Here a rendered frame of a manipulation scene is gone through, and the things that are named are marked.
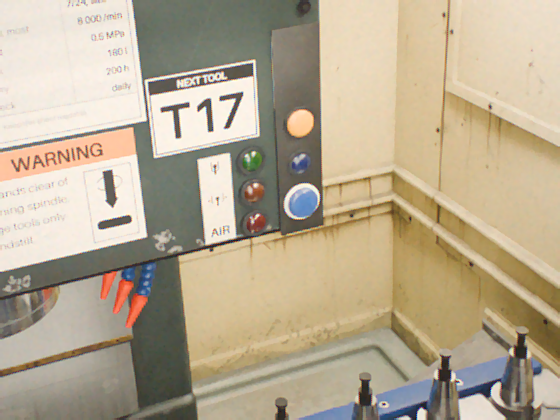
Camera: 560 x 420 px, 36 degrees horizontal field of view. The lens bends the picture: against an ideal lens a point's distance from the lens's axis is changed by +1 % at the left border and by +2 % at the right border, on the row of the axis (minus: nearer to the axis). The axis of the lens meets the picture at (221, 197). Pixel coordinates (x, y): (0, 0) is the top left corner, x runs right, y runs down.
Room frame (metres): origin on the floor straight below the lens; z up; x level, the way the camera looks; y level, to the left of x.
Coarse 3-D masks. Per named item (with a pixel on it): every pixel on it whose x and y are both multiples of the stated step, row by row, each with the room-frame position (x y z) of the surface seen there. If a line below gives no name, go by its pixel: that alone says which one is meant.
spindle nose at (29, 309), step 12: (48, 288) 0.80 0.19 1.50; (12, 300) 0.76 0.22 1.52; (24, 300) 0.77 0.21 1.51; (36, 300) 0.78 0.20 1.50; (48, 300) 0.80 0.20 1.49; (0, 312) 0.76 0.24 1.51; (12, 312) 0.76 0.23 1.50; (24, 312) 0.77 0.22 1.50; (36, 312) 0.78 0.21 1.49; (48, 312) 0.80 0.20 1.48; (0, 324) 0.75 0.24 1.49; (12, 324) 0.76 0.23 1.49; (24, 324) 0.77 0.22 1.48; (0, 336) 0.76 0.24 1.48
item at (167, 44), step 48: (144, 0) 0.68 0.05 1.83; (192, 0) 0.70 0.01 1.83; (240, 0) 0.71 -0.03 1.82; (288, 0) 0.72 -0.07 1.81; (144, 48) 0.68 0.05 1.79; (192, 48) 0.70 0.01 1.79; (240, 48) 0.71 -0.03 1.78; (144, 96) 0.68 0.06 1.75; (144, 144) 0.68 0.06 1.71; (240, 144) 0.71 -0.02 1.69; (144, 192) 0.68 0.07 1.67; (192, 192) 0.69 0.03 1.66; (144, 240) 0.68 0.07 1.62; (192, 240) 0.69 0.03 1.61; (240, 240) 0.71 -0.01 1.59; (0, 288) 0.64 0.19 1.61
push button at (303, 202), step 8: (296, 192) 0.72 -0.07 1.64; (304, 192) 0.72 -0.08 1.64; (312, 192) 0.72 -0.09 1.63; (296, 200) 0.71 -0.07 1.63; (304, 200) 0.72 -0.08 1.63; (312, 200) 0.72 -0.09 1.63; (296, 208) 0.71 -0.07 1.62; (304, 208) 0.72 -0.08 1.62; (312, 208) 0.72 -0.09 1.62; (296, 216) 0.71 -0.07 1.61; (304, 216) 0.72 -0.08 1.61
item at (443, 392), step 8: (432, 384) 0.86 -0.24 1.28; (440, 384) 0.85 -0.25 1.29; (448, 384) 0.85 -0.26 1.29; (456, 384) 0.86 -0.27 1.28; (432, 392) 0.86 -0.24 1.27; (440, 392) 0.85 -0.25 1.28; (448, 392) 0.85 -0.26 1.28; (456, 392) 0.85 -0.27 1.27; (432, 400) 0.86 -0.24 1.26; (440, 400) 0.85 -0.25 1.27; (448, 400) 0.85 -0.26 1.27; (456, 400) 0.85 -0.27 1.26; (432, 408) 0.85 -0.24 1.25; (440, 408) 0.85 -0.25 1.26; (448, 408) 0.85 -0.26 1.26; (456, 408) 0.85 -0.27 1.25; (432, 416) 0.85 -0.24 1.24; (440, 416) 0.85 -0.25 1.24; (448, 416) 0.84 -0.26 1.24; (456, 416) 0.85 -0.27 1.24
